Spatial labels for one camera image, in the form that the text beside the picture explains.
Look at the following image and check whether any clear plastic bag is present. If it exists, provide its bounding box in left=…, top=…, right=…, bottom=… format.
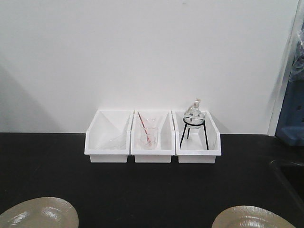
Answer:
left=289, top=26, right=304, bottom=82

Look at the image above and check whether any glass alcohol lamp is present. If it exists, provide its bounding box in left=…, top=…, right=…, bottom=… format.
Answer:
left=183, top=99, right=205, bottom=129

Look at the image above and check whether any red stirring rod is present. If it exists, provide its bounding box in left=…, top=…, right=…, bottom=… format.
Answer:
left=137, top=112, right=152, bottom=146

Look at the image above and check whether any white storage bin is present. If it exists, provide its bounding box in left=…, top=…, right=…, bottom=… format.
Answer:
left=172, top=111, right=222, bottom=164
left=84, top=110, right=133, bottom=163
left=131, top=110, right=175, bottom=163

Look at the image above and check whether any middle white storage bin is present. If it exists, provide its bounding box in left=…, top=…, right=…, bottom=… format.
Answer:
left=131, top=110, right=175, bottom=163

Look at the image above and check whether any black wire tripod stand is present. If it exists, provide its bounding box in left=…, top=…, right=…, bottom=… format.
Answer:
left=180, top=117, right=209, bottom=150

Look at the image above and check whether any left white storage bin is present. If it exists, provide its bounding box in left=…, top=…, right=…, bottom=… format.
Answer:
left=84, top=110, right=133, bottom=163

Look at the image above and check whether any glass beaker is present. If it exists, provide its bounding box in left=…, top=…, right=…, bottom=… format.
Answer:
left=140, top=119, right=158, bottom=150

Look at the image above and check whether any right white storage bin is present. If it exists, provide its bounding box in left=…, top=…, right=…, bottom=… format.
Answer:
left=172, top=111, right=222, bottom=164

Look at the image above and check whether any beige round plate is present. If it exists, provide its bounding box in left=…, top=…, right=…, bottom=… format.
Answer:
left=212, top=205, right=294, bottom=228
left=0, top=197, right=79, bottom=228

